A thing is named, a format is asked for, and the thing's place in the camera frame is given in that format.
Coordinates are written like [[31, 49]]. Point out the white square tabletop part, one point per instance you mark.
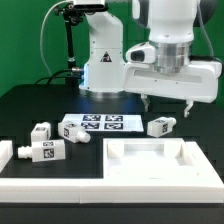
[[167, 160]]

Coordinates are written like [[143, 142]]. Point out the white paper marker sheet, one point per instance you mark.
[[107, 122]]

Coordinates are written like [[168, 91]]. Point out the black camera stand pole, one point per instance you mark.
[[71, 17]]

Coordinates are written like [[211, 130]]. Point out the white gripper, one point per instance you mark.
[[166, 70]]

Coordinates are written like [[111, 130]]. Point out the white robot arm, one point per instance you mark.
[[168, 22]]

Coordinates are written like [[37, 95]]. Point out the white U-shaped fence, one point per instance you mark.
[[31, 190]]

